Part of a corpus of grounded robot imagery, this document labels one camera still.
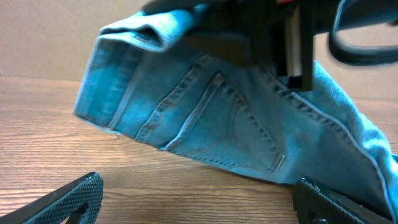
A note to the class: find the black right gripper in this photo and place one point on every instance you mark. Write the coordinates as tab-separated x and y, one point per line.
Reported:
273	36

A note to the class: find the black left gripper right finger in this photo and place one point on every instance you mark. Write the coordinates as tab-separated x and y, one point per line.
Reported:
315	203

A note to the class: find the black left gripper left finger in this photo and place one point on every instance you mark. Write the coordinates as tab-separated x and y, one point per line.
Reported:
77	202

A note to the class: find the light blue denim jeans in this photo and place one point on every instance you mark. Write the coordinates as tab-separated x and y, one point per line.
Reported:
142	81

